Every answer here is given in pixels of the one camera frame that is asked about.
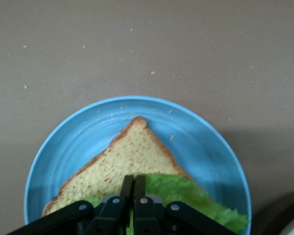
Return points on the green lettuce leaf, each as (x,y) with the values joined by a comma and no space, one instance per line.
(181,191)

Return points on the brown bread slice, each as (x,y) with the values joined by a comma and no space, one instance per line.
(132,151)

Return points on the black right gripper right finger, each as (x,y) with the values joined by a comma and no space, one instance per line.
(140,186)

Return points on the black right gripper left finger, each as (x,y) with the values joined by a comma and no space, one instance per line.
(127,186)

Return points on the blue round plate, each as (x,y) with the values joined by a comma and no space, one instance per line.
(198,147)

